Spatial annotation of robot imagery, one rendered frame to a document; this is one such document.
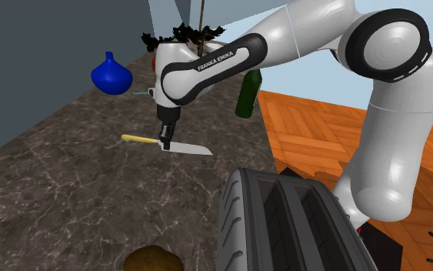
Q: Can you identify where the dark green bottle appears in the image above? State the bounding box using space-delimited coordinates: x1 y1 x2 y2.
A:
235 69 264 120

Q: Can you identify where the brown potato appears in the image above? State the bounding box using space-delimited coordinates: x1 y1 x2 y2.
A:
122 245 186 271

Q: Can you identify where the yellow handled kitchen knife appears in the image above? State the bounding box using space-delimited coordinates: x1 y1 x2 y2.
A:
121 133 214 157

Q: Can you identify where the grey toaster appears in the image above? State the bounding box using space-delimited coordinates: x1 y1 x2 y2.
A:
215 167 379 271

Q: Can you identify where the dark leaved potted plant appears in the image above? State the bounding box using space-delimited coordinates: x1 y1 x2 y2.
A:
140 0 227 57

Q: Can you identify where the blue round vase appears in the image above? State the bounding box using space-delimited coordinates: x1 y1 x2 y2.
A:
90 51 134 96

